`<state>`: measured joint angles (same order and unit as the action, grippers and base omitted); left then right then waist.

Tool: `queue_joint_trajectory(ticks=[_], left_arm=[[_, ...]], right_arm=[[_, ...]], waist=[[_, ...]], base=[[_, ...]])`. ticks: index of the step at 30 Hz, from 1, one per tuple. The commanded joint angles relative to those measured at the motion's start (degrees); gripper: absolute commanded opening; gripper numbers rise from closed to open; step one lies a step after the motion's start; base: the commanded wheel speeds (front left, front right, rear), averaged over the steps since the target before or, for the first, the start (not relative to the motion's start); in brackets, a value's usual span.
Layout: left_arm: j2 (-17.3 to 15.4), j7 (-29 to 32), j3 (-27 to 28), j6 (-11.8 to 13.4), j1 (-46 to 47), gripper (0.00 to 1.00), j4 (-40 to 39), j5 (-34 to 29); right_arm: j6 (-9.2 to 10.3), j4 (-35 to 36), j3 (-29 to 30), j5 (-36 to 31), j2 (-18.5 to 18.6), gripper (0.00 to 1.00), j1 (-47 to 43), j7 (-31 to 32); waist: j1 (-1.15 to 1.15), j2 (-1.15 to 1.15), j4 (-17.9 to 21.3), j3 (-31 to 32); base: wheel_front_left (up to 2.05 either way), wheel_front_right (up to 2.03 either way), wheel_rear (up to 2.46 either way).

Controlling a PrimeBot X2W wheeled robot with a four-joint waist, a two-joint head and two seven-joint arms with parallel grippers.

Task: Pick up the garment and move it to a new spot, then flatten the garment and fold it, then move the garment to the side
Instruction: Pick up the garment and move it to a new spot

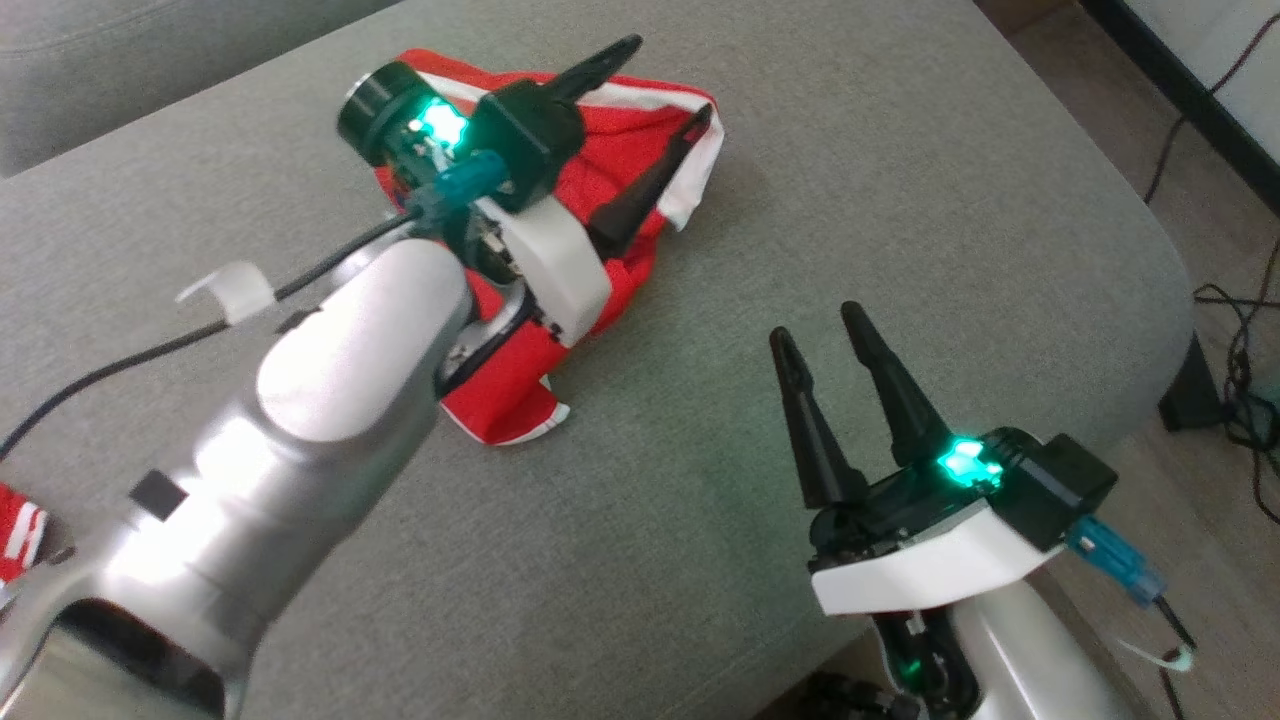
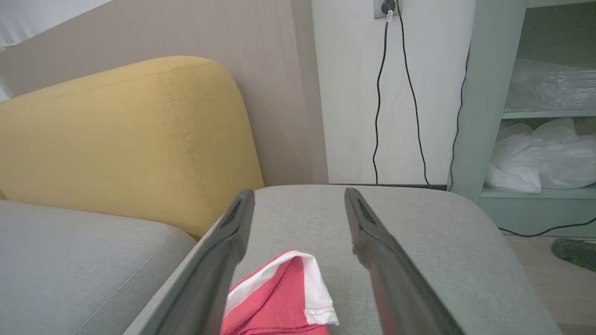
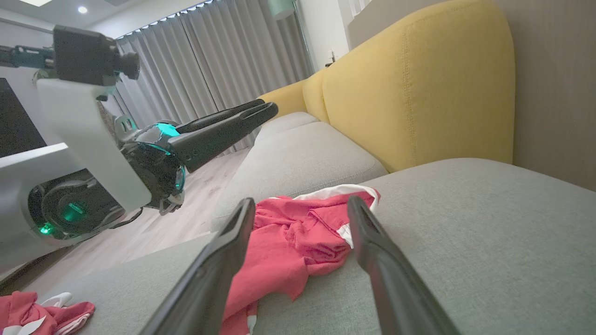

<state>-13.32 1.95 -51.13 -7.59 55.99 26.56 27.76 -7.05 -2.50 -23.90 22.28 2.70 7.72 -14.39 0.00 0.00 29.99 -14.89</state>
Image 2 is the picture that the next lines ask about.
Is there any grey wall outlet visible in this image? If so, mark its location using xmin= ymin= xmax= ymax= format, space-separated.
xmin=374 ymin=0 xmax=399 ymax=19

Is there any white curtain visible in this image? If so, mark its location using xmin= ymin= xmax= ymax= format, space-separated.
xmin=0 ymin=0 xmax=112 ymax=49

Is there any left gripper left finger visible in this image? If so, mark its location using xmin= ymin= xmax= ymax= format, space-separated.
xmin=156 ymin=188 xmax=256 ymax=335

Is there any white plastic bag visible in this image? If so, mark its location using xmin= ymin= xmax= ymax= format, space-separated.
xmin=485 ymin=117 xmax=596 ymax=194

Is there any small grey sofa cushion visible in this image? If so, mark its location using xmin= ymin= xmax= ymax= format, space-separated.
xmin=0 ymin=200 xmax=197 ymax=335

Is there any dark slipper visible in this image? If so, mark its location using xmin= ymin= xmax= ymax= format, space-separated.
xmin=552 ymin=238 xmax=596 ymax=273

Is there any clear plastic wrap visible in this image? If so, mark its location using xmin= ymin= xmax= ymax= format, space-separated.
xmin=505 ymin=58 xmax=596 ymax=113

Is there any yellow sofa cushion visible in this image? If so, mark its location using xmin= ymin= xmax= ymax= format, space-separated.
xmin=0 ymin=56 xmax=265 ymax=240

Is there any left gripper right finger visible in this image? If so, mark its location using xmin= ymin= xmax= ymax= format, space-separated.
xmin=344 ymin=187 xmax=466 ymax=335

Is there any thin black cable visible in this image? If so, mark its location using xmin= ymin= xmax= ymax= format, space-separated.
xmin=396 ymin=0 xmax=430 ymax=185
xmin=448 ymin=42 xmax=472 ymax=190
xmin=499 ymin=216 xmax=596 ymax=238

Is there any black cable with white tag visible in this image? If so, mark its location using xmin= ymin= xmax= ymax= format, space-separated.
xmin=372 ymin=10 xmax=395 ymax=185

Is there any pale green shelf unit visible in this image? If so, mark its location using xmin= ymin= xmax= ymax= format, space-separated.
xmin=448 ymin=0 xmax=596 ymax=238

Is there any large grey sofa seat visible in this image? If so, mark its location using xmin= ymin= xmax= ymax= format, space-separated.
xmin=123 ymin=184 xmax=564 ymax=335

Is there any red garment white trim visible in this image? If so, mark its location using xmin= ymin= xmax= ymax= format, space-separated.
xmin=220 ymin=250 xmax=339 ymax=335

